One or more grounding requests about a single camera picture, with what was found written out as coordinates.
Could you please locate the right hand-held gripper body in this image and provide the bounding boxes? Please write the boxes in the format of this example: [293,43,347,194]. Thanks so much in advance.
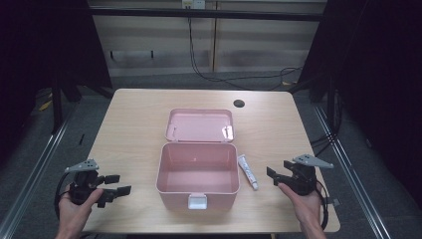
[274,153,334,197]

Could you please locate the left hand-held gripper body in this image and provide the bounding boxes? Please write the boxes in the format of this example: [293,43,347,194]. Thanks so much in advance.
[64,158,106,206]

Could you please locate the white ointment tube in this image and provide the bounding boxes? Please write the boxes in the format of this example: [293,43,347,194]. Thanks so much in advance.
[237,153,260,191]

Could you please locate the pink plastic storage box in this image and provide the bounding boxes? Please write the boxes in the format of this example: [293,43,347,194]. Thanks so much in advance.
[155,108,241,211]

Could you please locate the person's left hand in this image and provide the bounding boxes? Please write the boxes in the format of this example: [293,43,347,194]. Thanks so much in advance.
[58,187,105,237]

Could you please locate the person's right hand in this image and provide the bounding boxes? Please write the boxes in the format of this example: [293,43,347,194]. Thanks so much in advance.
[277,181,324,233]

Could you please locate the black metal stand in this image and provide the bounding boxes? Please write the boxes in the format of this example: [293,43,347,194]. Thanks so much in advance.
[50,78,65,135]
[324,78,337,135]

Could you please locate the yellow floor tape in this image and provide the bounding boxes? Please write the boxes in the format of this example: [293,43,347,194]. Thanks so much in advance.
[38,99,54,113]

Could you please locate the dark curtain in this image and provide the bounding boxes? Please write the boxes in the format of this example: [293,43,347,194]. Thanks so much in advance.
[0,0,113,160]
[295,0,422,207]

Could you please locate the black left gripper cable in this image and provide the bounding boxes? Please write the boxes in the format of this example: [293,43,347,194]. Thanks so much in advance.
[54,171,73,221]

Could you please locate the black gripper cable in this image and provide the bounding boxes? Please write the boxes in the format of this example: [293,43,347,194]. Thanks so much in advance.
[54,171,73,221]
[315,178,332,232]

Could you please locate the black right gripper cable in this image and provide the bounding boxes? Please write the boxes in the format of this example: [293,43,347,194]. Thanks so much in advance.
[315,178,332,232]

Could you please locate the black floor cables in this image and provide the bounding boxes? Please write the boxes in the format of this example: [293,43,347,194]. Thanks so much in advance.
[309,130,339,157]

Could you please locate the aluminium floor rail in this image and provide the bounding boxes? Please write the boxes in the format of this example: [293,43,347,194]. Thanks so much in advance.
[313,105,394,239]
[0,106,79,239]

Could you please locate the black wall cable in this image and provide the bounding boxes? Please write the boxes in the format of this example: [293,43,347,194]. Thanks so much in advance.
[186,16,304,92]

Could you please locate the black horizontal frame bar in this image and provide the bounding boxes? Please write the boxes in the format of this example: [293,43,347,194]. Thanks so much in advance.
[87,7,328,23]

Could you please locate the white wall outlet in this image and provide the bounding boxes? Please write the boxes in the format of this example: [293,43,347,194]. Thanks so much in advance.
[181,0,207,10]

